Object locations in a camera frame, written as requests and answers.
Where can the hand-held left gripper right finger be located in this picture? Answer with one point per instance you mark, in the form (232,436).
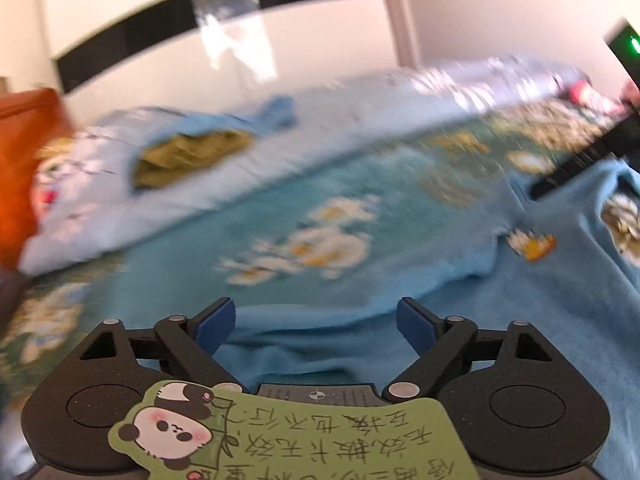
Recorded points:
(412,325)

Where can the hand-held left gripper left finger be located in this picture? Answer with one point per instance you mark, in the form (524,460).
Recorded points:
(217,327)

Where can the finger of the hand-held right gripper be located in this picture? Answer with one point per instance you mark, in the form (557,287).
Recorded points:
(585,160)

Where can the light blue shirt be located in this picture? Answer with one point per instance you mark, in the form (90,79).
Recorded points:
(565,310)

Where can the folded olive and blue clothes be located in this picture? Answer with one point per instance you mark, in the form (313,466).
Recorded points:
(272,110)

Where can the pink cloth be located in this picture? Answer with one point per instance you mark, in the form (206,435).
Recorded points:
(587,94)

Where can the pale blue floral quilt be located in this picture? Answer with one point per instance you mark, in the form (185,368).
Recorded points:
(200,180)

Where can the teal floral bed sheet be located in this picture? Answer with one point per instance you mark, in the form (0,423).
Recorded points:
(320,200)

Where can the olive green garment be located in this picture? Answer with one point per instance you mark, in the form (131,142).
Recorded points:
(185,157)

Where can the orange wooden headboard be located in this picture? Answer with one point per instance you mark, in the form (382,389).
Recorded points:
(25,150)

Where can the white wardrobe with black stripe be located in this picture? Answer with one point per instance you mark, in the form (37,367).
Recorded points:
(150,10)

